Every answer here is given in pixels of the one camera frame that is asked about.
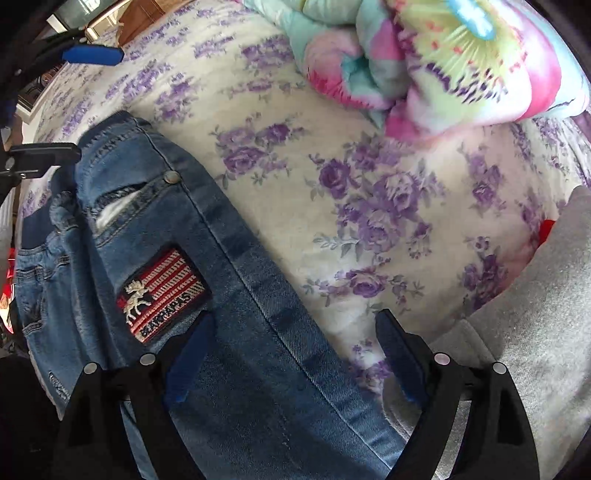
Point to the brown wooden furniture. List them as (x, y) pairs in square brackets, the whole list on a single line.
[(128, 19)]

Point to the blue denim jeans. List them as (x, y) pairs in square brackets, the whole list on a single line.
[(134, 243)]

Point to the grey folded sweatpants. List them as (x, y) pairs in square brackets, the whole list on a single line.
[(540, 329)]

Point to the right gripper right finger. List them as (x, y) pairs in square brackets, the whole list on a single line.
[(463, 422)]

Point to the red folded garment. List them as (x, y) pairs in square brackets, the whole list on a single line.
[(546, 227)]

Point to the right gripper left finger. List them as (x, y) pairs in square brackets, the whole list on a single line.
[(93, 443)]

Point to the purple floral bedsheet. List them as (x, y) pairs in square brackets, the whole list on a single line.
[(356, 222)]

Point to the colourful floral folded quilt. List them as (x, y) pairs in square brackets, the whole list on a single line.
[(421, 69)]

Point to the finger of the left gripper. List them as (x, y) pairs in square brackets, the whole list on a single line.
[(34, 160), (93, 55)]

